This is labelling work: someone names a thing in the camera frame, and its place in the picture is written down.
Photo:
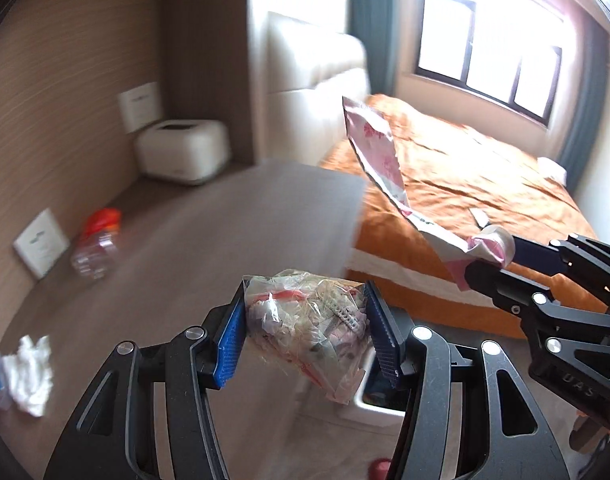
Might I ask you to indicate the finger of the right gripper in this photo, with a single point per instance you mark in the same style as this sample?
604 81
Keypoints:
576 257
508 291

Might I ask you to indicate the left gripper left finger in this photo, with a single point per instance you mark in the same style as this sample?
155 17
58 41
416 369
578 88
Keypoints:
111 433

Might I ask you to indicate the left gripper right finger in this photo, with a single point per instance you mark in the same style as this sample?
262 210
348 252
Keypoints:
468 411

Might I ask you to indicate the clear bag of scraps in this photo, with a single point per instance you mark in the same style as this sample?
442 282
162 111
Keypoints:
317 324

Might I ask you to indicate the white square trash bin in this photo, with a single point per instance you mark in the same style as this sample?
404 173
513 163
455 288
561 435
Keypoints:
373 402

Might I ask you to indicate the white pillow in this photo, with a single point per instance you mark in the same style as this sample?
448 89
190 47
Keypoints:
551 170

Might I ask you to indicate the red slipper foot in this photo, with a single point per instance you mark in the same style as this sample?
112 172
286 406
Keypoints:
379 469

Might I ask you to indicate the crumpled white tissue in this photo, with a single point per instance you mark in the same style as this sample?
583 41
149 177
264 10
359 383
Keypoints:
29 375

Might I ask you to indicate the orange bed cover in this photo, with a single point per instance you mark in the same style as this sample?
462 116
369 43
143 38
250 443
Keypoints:
447 170

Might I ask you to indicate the clear bottle red label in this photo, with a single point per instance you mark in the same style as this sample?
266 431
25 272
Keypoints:
95 252

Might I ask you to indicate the dark framed window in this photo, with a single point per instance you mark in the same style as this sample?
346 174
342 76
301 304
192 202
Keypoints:
508 51

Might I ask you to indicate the cream padded headboard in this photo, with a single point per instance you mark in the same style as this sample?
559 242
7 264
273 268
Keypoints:
310 70

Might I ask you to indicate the grey green curtain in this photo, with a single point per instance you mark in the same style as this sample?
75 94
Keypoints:
375 24

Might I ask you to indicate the white wall socket panel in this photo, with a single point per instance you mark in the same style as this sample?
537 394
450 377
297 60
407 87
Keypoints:
41 244

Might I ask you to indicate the white wall switch panel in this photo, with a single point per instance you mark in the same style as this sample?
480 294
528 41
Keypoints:
140 106

